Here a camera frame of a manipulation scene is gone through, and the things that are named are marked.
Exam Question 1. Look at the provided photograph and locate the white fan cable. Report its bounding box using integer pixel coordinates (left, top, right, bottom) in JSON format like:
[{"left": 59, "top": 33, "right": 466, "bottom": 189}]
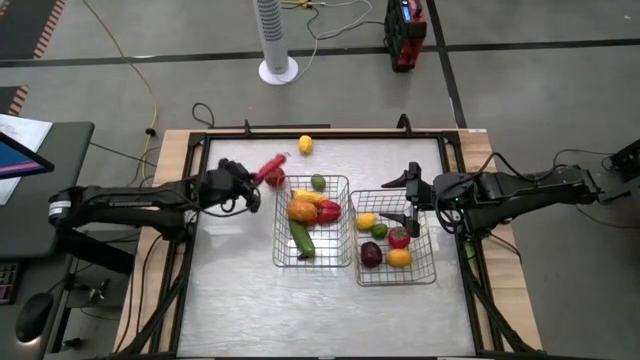
[{"left": 279, "top": 0, "right": 386, "bottom": 84}]

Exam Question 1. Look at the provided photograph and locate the black computer mouse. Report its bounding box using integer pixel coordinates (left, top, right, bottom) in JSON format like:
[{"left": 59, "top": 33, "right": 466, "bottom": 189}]
[{"left": 14, "top": 292, "right": 55, "bottom": 344}]

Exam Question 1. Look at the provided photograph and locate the red and black toolbox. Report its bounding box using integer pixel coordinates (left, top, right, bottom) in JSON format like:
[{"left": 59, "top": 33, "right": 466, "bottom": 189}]
[{"left": 383, "top": 0, "right": 429, "bottom": 74}]

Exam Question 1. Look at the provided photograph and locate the white tower fan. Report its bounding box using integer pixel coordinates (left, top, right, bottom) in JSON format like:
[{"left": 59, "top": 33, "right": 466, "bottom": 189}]
[{"left": 252, "top": 0, "right": 300, "bottom": 86}]

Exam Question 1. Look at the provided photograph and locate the computer monitor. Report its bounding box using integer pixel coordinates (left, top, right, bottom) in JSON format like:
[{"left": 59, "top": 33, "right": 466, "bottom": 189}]
[{"left": 0, "top": 130, "right": 56, "bottom": 180}]

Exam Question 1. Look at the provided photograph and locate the black looped cable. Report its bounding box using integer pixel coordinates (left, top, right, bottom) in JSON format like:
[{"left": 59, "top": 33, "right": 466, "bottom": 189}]
[{"left": 191, "top": 102, "right": 216, "bottom": 129}]

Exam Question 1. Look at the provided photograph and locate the orange fruit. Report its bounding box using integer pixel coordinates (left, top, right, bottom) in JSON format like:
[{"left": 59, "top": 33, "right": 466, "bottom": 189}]
[{"left": 287, "top": 198, "right": 318, "bottom": 224}]

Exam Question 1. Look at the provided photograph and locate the red tomato green stem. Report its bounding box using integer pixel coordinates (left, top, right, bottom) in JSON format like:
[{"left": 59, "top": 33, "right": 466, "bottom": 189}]
[{"left": 387, "top": 225, "right": 412, "bottom": 250}]

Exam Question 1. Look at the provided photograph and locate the metal wire basket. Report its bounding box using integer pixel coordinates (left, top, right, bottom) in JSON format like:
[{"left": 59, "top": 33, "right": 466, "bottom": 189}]
[
  {"left": 272, "top": 174, "right": 352, "bottom": 269},
  {"left": 348, "top": 188, "right": 438, "bottom": 288}
]

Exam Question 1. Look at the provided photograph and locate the black aluminium table frame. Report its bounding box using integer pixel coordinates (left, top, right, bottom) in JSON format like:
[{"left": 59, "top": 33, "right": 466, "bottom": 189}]
[{"left": 117, "top": 127, "right": 541, "bottom": 360}]

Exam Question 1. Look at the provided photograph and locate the orange-yellow mango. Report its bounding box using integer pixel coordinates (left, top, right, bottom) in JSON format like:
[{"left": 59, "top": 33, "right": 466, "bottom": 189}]
[{"left": 385, "top": 248, "right": 414, "bottom": 269}]

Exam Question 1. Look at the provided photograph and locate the white paper sheet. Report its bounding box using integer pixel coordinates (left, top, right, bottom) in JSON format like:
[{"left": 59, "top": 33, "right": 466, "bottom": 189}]
[{"left": 0, "top": 113, "right": 54, "bottom": 206}]

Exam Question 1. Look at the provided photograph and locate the backlit keyboard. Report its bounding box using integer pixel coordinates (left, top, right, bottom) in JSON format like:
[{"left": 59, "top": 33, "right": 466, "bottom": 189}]
[{"left": 0, "top": 262, "right": 21, "bottom": 306}]

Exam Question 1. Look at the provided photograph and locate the black floor cable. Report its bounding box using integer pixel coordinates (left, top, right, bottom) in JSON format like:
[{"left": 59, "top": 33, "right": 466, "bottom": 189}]
[{"left": 552, "top": 148, "right": 640, "bottom": 231}]

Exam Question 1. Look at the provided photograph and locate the dark floor mat striped edge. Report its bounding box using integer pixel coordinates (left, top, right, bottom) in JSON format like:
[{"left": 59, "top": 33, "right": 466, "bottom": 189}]
[
  {"left": 0, "top": 0, "right": 67, "bottom": 61},
  {"left": 0, "top": 84, "right": 31, "bottom": 116}
]

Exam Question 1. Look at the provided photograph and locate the long red chili pepper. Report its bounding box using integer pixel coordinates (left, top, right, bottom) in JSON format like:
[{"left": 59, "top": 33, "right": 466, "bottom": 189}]
[{"left": 252, "top": 152, "right": 289, "bottom": 186}]

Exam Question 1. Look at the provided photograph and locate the yellow floor cable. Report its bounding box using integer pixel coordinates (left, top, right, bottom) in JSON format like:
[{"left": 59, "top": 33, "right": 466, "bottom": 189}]
[{"left": 82, "top": 0, "right": 160, "bottom": 181}]

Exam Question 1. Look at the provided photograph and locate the black floor device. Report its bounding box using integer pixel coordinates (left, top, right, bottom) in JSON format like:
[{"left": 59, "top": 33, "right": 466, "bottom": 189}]
[{"left": 599, "top": 138, "right": 640, "bottom": 201}]

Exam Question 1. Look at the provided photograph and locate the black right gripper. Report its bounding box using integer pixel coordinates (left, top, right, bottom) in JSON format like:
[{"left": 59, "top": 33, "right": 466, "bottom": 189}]
[{"left": 378, "top": 161, "right": 437, "bottom": 239}]

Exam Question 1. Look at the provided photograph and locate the dark red apple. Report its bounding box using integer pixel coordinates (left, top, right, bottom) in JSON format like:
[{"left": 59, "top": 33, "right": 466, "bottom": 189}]
[{"left": 360, "top": 241, "right": 384, "bottom": 269}]

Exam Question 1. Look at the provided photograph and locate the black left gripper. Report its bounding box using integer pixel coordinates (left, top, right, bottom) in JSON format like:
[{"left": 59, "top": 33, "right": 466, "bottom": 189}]
[{"left": 203, "top": 158, "right": 262, "bottom": 214}]

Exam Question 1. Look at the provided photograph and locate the wooden table board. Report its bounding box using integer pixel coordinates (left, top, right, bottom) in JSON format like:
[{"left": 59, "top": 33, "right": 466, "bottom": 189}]
[{"left": 113, "top": 128, "right": 544, "bottom": 354}]

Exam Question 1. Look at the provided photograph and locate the red bell pepper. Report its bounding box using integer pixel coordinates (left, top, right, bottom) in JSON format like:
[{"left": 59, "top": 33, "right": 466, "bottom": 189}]
[{"left": 313, "top": 199, "right": 343, "bottom": 225}]

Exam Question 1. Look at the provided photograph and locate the green cucumber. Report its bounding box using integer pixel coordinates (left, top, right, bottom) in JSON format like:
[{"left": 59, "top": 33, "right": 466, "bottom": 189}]
[{"left": 288, "top": 219, "right": 317, "bottom": 260}]

